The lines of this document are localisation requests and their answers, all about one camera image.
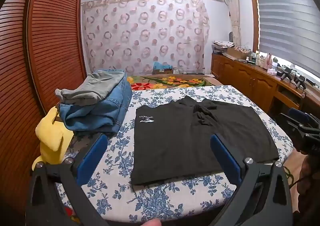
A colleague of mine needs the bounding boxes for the black device on stand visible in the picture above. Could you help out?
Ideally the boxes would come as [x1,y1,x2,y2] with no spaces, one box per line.
[295,75,308,89]
[280,66,294,80]

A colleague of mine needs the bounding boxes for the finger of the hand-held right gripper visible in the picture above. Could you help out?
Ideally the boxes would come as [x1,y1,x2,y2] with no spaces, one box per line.
[292,128,320,155]
[279,108,320,132]

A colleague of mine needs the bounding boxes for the blue jeans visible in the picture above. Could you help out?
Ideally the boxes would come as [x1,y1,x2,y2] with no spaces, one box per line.
[59,69,133,137]

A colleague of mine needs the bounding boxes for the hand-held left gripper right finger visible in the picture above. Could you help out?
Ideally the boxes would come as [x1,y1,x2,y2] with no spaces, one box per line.
[210,134,293,226]

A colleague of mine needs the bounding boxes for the wooden cabinet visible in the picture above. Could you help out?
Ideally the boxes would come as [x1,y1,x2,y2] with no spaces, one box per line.
[211,53,320,117]

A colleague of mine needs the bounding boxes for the circle patterned curtain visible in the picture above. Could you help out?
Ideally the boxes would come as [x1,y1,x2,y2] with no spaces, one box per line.
[81,0,210,77]

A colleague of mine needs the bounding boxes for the blue floral bedsheet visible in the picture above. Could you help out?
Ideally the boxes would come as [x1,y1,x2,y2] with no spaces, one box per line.
[55,85,294,224]

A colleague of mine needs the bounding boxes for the black pants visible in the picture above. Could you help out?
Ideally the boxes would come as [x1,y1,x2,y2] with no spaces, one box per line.
[130,96,280,193]

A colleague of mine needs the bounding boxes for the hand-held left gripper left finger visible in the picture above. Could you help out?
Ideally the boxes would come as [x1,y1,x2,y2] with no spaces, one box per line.
[26,134,108,226]

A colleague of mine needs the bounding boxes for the blue cloth bag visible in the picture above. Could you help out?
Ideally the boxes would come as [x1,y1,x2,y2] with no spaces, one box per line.
[152,61,173,75]

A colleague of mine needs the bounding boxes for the wooden louvred wardrobe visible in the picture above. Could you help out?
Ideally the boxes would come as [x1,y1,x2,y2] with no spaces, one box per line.
[0,0,87,226]

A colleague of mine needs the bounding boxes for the colourful flower blanket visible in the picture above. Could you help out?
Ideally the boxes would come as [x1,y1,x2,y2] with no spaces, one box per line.
[127,74,213,92]

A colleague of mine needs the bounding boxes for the stack of papers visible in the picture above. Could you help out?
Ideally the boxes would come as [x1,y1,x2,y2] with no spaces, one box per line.
[211,41,235,54]

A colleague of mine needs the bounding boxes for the yellow plush toy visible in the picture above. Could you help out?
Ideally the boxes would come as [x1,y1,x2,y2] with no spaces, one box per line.
[32,106,74,169]

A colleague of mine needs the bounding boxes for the person's left hand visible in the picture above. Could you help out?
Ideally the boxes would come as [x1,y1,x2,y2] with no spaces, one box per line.
[142,218,162,226]

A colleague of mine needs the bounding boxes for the cardboard box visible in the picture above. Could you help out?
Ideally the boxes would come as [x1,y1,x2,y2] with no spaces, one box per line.
[226,48,250,60]

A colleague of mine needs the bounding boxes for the beige corner curtain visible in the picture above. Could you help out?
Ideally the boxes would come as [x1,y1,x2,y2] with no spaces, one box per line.
[223,0,242,49]

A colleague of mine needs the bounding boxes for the grey pants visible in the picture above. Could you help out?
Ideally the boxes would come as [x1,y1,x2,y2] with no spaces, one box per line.
[55,70,125,105]

